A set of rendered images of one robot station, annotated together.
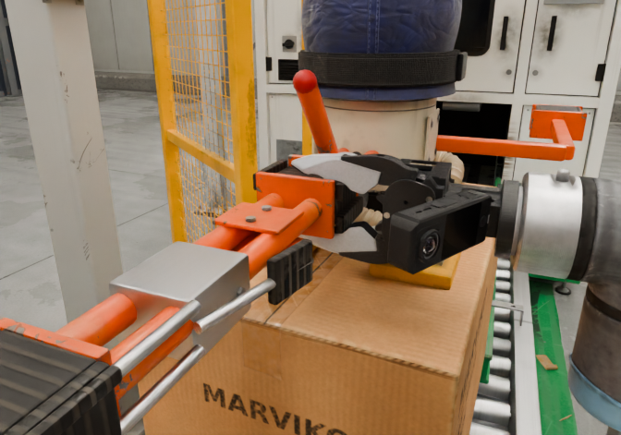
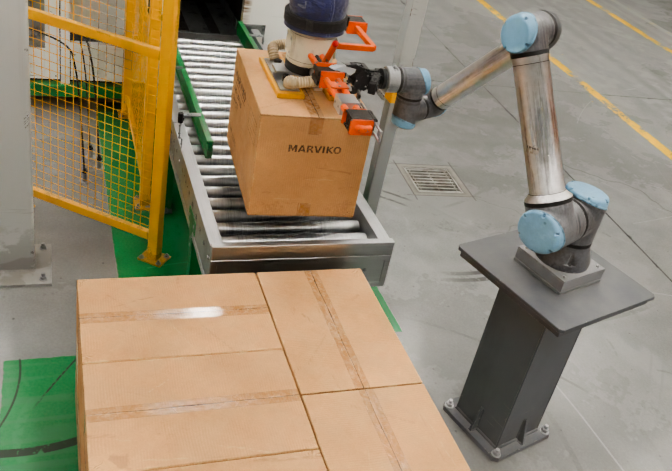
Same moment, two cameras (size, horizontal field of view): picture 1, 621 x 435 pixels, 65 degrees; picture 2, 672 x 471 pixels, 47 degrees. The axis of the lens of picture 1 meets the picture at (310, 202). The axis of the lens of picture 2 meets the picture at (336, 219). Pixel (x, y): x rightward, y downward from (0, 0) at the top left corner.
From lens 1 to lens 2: 2.28 m
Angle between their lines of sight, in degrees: 42
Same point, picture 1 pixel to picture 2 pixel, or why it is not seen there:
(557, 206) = (396, 75)
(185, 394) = (279, 151)
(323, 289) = (321, 106)
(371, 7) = (332, 7)
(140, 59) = not seen: outside the picture
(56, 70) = not seen: outside the picture
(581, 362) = (396, 113)
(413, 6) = (343, 6)
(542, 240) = (393, 83)
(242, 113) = (175, 12)
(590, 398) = (399, 122)
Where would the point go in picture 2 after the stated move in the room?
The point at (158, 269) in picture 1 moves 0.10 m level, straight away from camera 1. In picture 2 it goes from (344, 98) to (318, 87)
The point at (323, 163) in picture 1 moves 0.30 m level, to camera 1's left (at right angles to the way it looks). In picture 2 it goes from (341, 67) to (266, 76)
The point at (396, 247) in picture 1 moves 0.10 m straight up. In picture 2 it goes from (371, 89) to (377, 60)
